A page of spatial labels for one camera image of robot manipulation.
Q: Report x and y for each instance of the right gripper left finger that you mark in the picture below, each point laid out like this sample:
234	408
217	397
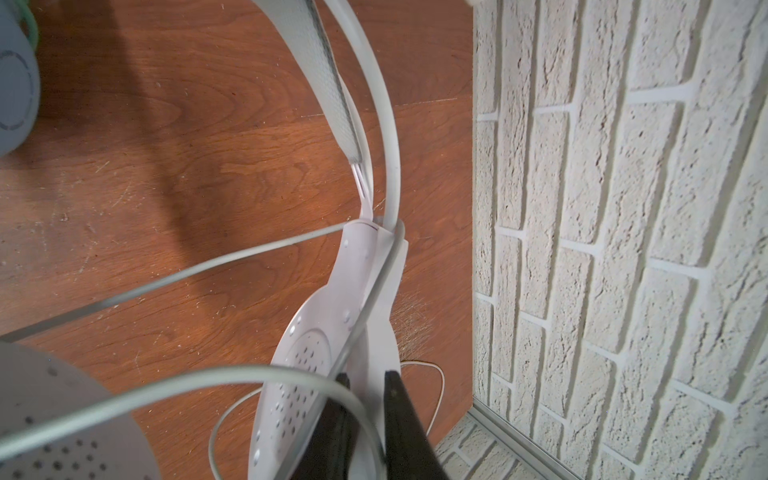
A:
331	446

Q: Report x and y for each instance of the pink blue cat-ear headphones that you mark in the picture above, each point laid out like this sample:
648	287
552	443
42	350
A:
20	75

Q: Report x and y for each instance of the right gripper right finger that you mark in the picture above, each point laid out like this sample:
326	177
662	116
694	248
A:
409	455

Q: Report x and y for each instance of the white headphones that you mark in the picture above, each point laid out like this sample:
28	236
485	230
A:
59	423

